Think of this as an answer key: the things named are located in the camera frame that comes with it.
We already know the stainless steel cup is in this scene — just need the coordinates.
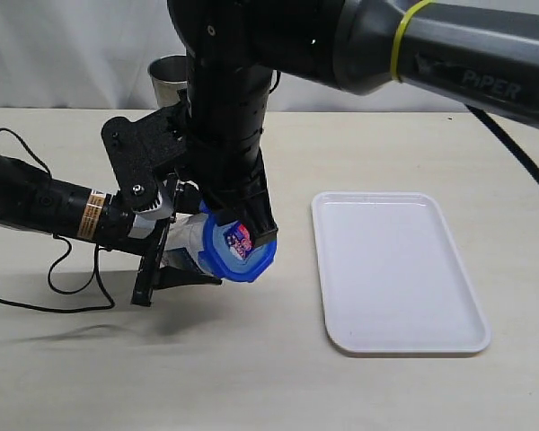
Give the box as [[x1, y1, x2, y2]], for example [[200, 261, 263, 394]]
[[147, 55, 187, 108]]

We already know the clear plastic container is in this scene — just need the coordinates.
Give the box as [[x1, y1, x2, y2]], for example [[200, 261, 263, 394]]
[[162, 213, 210, 274]]

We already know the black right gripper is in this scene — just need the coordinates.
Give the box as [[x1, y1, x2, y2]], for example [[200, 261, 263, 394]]
[[101, 92, 278, 247]]

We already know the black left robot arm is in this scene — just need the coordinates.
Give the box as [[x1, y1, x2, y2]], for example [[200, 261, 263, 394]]
[[0, 155, 222, 306]]

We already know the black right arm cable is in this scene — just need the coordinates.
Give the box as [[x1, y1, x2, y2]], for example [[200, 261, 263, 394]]
[[466, 107, 539, 203]]

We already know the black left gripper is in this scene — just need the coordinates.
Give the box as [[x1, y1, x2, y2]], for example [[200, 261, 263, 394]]
[[96, 179, 222, 307]]

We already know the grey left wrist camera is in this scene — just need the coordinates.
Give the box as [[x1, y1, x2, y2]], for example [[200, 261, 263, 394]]
[[128, 182, 173, 240]]

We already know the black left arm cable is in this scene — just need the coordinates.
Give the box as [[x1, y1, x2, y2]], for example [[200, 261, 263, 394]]
[[0, 128, 117, 312]]

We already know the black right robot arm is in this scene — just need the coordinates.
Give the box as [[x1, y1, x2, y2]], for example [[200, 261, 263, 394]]
[[102, 1, 539, 246]]

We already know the white backdrop cloth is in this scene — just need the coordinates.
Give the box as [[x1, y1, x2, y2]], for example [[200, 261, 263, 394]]
[[0, 0, 539, 114]]

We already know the white plastic tray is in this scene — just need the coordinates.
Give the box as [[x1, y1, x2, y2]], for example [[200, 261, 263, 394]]
[[311, 191, 492, 356]]

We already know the blue plastic lid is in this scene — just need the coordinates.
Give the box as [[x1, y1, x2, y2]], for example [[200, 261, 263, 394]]
[[198, 202, 278, 283]]

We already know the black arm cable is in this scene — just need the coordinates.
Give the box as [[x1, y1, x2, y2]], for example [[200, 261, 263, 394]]
[[0, 128, 117, 312], [466, 107, 539, 203]]

